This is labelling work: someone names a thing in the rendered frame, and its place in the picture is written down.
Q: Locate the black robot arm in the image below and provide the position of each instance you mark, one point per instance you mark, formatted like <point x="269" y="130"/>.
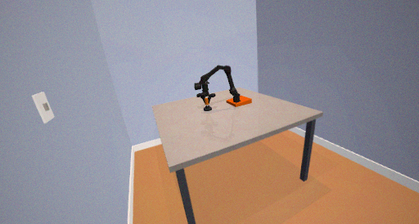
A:
<point x="205" y="77"/>

